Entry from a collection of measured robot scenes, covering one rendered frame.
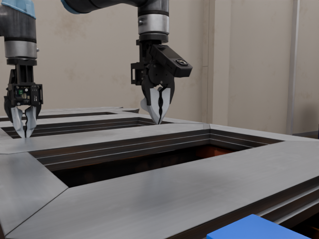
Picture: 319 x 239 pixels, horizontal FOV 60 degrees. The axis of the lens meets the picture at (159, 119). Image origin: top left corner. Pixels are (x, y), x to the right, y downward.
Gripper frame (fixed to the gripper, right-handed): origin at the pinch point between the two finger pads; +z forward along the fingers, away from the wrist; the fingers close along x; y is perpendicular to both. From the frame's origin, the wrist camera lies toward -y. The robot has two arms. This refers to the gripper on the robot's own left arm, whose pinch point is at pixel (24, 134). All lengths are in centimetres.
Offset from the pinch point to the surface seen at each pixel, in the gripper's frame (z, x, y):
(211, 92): -4, 288, -199
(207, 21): -106, 290, -211
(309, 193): 2, 26, 64
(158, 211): 0, 3, 59
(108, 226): 0, -3, 59
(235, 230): -2, 2, 69
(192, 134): 2.1, 45.1, 19.1
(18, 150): 0.6, -4.4, 17.0
